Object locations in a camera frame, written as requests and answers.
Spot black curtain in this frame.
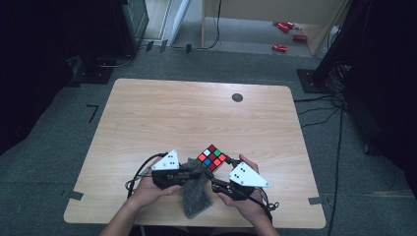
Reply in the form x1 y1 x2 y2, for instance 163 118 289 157
0 0 114 156
314 0 417 191

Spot hand-held gripper black cable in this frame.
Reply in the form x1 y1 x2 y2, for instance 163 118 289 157
126 152 169 200
254 186 280 224

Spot long black floor cable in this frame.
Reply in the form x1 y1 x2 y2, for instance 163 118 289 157
327 107 345 236

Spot coiled black cable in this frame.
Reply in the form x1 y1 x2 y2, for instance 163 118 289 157
96 53 135 69

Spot multicoloured puzzle cube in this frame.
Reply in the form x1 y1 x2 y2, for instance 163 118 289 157
197 144 228 172

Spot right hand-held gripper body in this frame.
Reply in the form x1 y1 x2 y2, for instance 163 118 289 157
210 162 271 202

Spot person's right hand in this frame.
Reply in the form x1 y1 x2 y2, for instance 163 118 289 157
217 153 268 227

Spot black floor cables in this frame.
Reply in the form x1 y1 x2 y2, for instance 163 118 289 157
293 90 346 130

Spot grey knitted cloth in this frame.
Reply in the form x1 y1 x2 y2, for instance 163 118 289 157
181 157 214 219

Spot hanging black cable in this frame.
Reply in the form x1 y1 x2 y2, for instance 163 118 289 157
193 0 223 51

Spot black stand base plate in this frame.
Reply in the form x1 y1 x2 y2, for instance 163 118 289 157
296 68 332 94
69 57 115 86

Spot white board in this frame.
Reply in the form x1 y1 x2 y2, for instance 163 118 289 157
169 0 193 44

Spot right hand-held gripper black cable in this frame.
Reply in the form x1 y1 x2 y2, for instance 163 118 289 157
254 186 280 224

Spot person's left hand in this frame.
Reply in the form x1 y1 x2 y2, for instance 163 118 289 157
130 176 182 209

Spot left hand-held gripper black cable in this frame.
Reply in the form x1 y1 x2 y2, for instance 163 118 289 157
126 152 169 200

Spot tangled cable bundle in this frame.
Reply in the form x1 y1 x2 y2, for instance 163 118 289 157
327 63 352 93

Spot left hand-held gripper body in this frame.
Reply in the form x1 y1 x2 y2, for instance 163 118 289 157
150 149 185 191

